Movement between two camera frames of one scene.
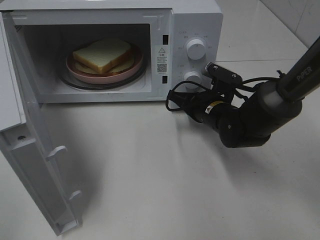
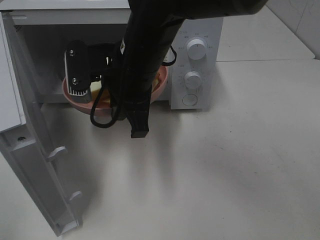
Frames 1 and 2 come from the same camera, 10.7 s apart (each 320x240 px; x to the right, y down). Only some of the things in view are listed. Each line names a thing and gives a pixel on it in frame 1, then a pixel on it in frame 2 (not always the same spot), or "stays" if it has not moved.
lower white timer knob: (193, 76) stays
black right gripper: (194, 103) -> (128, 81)
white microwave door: (23, 134) stays
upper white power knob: (196, 49) stays
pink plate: (107, 77) -> (83, 103)
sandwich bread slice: (99, 55) -> (95, 87)
